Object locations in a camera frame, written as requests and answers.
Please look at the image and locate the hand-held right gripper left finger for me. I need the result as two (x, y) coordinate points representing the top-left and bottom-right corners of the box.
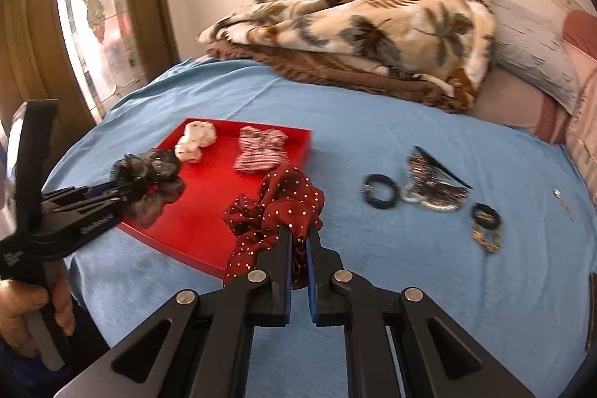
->
(53, 225), (294, 398)

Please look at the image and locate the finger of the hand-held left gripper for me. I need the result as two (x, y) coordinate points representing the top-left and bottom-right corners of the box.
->
(54, 199), (126, 254)
(41, 186), (129, 215)

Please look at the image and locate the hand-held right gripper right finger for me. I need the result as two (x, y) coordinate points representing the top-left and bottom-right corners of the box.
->
(305, 229), (537, 398)

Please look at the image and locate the red polka dot scrunchie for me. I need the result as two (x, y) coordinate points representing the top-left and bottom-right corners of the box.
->
(221, 163), (325, 291)

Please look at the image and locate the dark grey scrunchie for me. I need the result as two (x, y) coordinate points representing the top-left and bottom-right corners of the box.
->
(109, 148), (187, 231)

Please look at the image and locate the black hair tie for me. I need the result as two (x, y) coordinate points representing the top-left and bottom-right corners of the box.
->
(472, 202), (500, 226)
(363, 173), (398, 210)

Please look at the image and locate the red tray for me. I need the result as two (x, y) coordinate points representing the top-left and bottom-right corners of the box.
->
(116, 117), (313, 280)

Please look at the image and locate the white pink bead bracelet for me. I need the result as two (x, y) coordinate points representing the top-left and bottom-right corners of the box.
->
(420, 160), (467, 212)

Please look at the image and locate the green gold bead bracelet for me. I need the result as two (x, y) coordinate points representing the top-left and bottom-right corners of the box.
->
(471, 223), (504, 253)

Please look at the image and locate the person's left hand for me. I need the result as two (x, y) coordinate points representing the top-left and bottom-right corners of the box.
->
(0, 278), (76, 358)

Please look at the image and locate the blue bed sheet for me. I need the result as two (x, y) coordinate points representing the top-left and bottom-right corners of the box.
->
(44, 57), (595, 398)

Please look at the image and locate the red white plaid scrunchie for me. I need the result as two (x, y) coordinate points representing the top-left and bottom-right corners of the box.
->
(233, 125), (290, 174)

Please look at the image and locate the white floral scrunchie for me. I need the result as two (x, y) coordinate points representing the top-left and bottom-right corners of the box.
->
(174, 121), (218, 166)

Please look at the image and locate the wooden door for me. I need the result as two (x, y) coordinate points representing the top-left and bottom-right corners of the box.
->
(0, 0), (94, 138)

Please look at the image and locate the brown blanket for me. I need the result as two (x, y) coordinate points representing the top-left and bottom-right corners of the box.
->
(207, 41), (476, 114)

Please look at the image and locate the leaf print blanket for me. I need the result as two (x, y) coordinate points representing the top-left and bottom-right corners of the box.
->
(196, 0), (496, 100)

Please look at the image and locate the striped floral cushion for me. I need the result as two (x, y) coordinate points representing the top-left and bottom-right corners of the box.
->
(564, 48), (597, 175)

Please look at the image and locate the grey pillow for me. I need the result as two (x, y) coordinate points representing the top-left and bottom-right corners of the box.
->
(490, 0), (581, 116)

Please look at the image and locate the pink cushion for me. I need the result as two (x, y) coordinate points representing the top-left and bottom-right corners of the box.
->
(562, 9), (597, 58)

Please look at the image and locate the small silver chain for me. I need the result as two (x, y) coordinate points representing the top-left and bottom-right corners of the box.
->
(553, 188), (574, 222)

